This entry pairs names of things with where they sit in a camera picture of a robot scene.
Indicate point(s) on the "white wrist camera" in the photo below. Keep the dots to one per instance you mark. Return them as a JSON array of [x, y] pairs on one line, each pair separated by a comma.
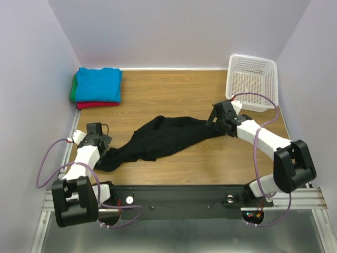
[[76, 137], [237, 105]]

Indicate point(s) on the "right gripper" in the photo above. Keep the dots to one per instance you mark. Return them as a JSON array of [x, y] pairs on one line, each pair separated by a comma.
[[214, 116]]

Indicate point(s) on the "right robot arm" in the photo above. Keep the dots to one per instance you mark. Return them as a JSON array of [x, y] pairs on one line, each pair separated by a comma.
[[293, 166]]

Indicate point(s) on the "red folded t shirt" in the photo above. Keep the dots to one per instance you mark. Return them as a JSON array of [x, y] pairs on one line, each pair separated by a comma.
[[85, 105]]

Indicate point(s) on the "aluminium frame rail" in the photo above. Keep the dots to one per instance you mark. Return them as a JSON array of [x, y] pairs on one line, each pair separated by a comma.
[[302, 199]]

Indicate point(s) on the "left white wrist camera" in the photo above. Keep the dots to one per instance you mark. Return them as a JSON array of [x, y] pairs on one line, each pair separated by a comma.
[[76, 137]]

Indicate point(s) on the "white plastic basket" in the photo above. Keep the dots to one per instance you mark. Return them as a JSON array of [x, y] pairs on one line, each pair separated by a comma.
[[255, 79]]

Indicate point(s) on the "green folded t shirt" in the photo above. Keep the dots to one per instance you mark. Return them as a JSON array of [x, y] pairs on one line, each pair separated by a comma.
[[73, 90]]

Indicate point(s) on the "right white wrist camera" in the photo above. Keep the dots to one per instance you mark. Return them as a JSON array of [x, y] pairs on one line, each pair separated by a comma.
[[237, 105]]

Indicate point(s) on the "blue folded t shirt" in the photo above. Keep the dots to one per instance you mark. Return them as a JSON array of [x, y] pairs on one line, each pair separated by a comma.
[[98, 85]]

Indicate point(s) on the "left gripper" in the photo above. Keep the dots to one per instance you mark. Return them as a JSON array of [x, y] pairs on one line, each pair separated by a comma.
[[107, 140]]

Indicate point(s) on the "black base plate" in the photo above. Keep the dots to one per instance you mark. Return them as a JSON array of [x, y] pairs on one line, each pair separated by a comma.
[[170, 202]]

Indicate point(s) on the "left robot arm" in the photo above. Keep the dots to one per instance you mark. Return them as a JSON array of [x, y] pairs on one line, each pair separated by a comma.
[[75, 199]]

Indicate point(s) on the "black t shirt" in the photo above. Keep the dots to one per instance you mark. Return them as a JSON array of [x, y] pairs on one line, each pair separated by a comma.
[[161, 137]]

